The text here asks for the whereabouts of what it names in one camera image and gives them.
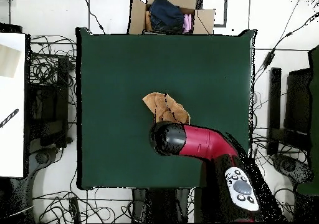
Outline orange terry towel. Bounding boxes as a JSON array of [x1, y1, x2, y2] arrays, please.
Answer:
[[142, 92, 191, 125]]

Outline dark green table cloth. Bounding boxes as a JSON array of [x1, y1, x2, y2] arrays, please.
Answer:
[[75, 27, 257, 190]]

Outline orange cloth in box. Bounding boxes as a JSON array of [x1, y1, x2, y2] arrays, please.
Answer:
[[145, 10, 153, 31]]

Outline pink garment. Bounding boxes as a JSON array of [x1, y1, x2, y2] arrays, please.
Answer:
[[183, 13, 193, 34]]

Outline brown cardboard box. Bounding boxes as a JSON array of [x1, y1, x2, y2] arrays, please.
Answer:
[[128, 0, 216, 36]]

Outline blue jeans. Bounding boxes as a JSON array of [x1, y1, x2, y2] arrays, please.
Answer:
[[148, 0, 186, 32]]

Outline black equipment rack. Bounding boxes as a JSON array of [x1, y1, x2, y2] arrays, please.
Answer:
[[26, 56, 74, 155], [267, 67, 313, 157]]

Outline white board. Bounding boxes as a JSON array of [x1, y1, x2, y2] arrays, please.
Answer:
[[0, 32, 26, 178]]

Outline black striped tool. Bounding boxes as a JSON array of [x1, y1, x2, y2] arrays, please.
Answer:
[[0, 108, 20, 129]]

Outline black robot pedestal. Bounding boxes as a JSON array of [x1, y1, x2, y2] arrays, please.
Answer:
[[131, 187, 198, 223]]

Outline black cable tangle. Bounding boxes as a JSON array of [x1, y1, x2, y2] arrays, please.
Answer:
[[29, 35, 78, 105], [33, 188, 133, 223]]

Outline black cable with adapter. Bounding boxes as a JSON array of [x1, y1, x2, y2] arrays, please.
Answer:
[[254, 0, 319, 85]]

